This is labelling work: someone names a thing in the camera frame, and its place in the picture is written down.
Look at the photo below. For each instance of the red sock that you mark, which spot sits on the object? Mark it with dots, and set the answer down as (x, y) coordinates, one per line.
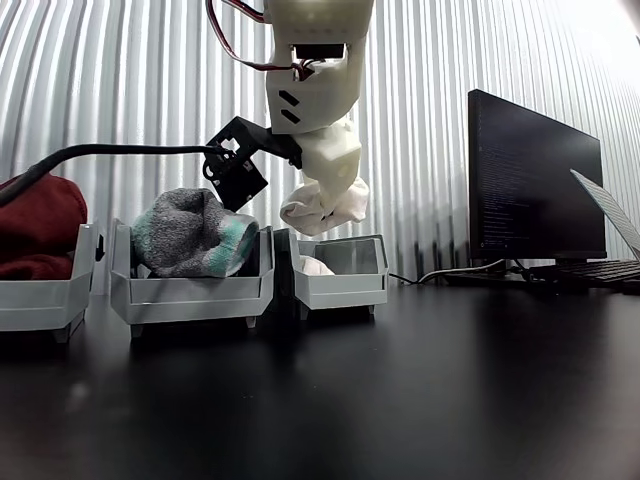
(35, 225)

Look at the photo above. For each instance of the black computer monitor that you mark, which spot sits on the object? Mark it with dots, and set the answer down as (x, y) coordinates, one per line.
(535, 190)

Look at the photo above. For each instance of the grey plastic bin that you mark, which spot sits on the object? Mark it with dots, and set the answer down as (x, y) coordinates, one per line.
(340, 295)
(40, 305)
(195, 300)

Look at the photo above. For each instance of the black camera box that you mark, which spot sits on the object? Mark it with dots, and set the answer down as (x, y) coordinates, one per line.
(232, 170)

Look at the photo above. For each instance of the white sock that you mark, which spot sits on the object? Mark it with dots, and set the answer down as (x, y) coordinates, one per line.
(316, 266)
(305, 210)

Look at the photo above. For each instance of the teal and grey sock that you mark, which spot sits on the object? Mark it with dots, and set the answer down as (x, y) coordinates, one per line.
(185, 235)

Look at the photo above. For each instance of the open laptop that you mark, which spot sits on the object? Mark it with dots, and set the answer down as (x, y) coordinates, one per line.
(605, 210)

